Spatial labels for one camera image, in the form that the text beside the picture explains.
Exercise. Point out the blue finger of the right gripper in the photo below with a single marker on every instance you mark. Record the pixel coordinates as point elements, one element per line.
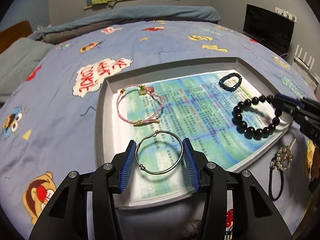
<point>278,112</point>
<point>282,101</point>

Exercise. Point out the wooden headboard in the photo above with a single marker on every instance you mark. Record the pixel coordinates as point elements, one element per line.
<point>13,33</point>

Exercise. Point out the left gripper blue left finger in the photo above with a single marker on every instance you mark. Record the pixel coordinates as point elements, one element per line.
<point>65,215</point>

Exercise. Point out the printed blue-green paper sheet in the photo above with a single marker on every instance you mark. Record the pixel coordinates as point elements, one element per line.
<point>193,107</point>

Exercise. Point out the grey shallow cardboard tray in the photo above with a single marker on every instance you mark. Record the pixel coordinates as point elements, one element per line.
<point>144,78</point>

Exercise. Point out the thin silver bangle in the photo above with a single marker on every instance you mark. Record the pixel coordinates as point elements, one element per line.
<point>159,152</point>

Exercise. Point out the white wifi router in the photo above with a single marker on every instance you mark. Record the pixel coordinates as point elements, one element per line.
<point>303,58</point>

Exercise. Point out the wall socket strip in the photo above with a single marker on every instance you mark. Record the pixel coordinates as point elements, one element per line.
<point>285,14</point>

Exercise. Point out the black flat monitor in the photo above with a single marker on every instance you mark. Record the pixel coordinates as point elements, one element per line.
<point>271,29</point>

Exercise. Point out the teal folded blanket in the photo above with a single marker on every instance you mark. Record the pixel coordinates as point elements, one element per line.
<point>63,32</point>

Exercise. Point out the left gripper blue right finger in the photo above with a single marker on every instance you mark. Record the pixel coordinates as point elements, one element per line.
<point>254,214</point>

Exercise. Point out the grey-blue pillow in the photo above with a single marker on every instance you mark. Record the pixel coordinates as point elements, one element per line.
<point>17,63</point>

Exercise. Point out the cartoon print blue bedsheet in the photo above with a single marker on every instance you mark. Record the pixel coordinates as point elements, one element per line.
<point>48,125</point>

